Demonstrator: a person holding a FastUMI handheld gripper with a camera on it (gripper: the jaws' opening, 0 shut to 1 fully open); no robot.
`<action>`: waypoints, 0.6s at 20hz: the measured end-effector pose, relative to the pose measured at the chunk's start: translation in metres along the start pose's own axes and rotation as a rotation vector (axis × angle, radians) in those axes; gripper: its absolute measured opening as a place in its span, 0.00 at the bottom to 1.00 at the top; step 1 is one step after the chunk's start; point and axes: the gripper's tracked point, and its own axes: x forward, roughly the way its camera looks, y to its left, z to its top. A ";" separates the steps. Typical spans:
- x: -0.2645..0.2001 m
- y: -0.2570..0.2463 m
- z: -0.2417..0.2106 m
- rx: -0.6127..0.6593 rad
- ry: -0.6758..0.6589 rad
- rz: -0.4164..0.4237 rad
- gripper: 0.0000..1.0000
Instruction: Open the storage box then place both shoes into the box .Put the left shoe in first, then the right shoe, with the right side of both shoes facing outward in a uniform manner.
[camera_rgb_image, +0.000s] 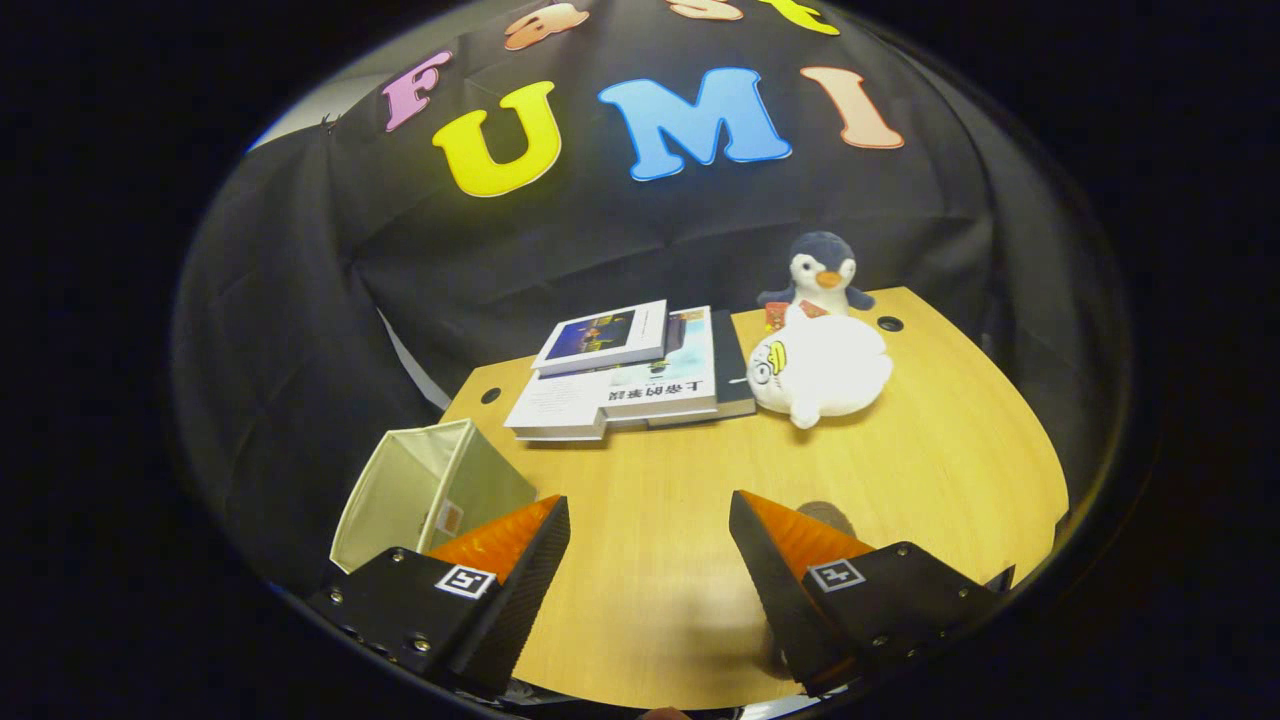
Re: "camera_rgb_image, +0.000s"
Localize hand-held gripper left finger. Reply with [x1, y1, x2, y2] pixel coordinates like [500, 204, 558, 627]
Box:
[305, 494, 571, 698]

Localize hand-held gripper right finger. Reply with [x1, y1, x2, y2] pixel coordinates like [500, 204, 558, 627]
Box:
[728, 489, 1016, 698]

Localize brown fuzzy shoe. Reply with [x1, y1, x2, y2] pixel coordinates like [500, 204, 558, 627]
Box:
[795, 500, 859, 541]

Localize green fabric storage box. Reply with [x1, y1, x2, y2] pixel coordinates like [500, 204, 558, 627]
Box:
[330, 418, 538, 576]

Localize white book with text cover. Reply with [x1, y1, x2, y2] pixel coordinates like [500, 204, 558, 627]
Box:
[503, 372, 613, 441]

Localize white plush toy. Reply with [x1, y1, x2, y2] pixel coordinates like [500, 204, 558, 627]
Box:
[746, 305, 894, 429]

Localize light blue cover book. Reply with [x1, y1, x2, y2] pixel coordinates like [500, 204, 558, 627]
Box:
[600, 306, 719, 421]

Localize white book with photo cover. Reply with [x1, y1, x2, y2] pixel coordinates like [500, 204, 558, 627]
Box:
[530, 300, 669, 378]

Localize penguin plush toy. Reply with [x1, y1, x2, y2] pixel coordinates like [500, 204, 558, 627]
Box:
[757, 231, 876, 313]

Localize black backdrop cloth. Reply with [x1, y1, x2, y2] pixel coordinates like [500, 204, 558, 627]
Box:
[170, 0, 1131, 601]

